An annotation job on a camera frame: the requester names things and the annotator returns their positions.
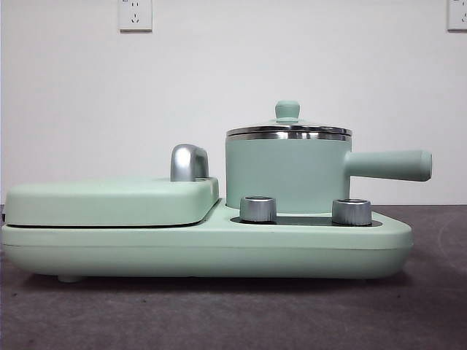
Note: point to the glass lid with green knob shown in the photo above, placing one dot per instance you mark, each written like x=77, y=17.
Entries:
x=286, y=109

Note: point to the silver control knob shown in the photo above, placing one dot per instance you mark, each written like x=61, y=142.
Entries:
x=351, y=211
x=257, y=209

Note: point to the mint green breakfast machine base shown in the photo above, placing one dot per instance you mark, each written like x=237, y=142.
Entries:
x=219, y=248

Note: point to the mint green griddle cover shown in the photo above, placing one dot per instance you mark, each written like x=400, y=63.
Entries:
x=102, y=200

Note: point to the white wall socket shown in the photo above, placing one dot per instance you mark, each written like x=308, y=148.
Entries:
x=135, y=14
x=458, y=14

